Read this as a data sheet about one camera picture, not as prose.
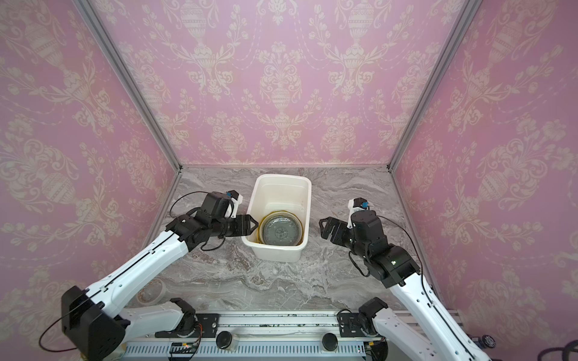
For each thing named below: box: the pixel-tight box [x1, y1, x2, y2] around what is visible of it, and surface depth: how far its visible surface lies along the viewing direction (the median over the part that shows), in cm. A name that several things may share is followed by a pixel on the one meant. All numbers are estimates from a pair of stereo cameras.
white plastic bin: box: [241, 174, 312, 263], surface depth 92 cm
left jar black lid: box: [215, 330, 233, 349], surface depth 65 cm
